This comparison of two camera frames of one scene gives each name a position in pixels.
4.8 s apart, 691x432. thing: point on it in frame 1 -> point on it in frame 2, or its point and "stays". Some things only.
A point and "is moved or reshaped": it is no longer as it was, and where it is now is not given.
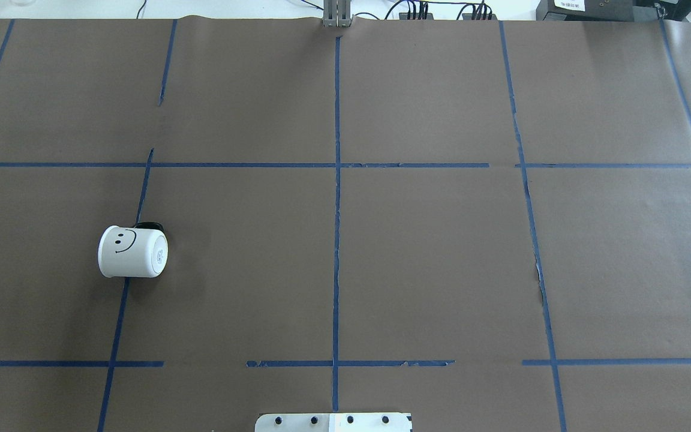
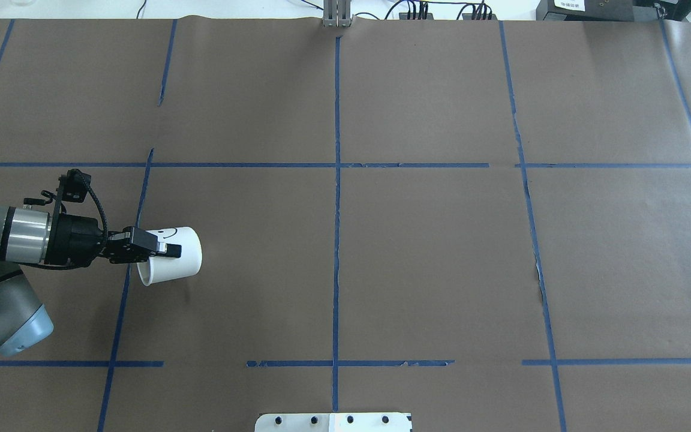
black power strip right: x=478 y=17 stays
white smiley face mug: x=141 y=251 is moved or reshaped
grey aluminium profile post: x=336 y=13 stays
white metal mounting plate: x=335 y=422 stays
